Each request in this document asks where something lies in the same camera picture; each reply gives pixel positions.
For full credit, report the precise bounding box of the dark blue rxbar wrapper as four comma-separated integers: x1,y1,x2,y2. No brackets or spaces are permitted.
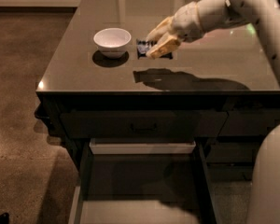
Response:
135,38,174,60

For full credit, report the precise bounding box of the open middle drawer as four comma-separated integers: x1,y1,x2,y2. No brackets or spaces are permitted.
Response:
68,142,221,224

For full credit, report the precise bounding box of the dark top drawer front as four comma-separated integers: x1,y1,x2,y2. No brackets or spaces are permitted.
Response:
60,110,228,141

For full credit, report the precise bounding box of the right side drawer front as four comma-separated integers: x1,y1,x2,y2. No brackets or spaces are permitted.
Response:
206,143,260,163

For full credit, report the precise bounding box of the black drawer handle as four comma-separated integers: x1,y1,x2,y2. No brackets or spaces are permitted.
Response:
130,123,158,133

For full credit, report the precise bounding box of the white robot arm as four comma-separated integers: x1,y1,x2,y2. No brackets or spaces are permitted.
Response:
147,0,280,224

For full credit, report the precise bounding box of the dark cabinet counter unit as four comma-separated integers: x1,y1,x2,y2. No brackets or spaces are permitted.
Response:
34,0,280,224

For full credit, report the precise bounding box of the white ceramic bowl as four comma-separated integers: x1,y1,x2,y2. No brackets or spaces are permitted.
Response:
93,28,132,59

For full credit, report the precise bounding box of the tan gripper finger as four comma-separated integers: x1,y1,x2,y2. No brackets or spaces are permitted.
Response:
146,33,181,59
146,17,174,42

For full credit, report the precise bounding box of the black object floor corner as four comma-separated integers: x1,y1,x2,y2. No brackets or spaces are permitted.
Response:
0,213,9,224

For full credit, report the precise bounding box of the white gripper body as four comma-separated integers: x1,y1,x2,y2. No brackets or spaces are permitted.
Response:
172,2,205,43

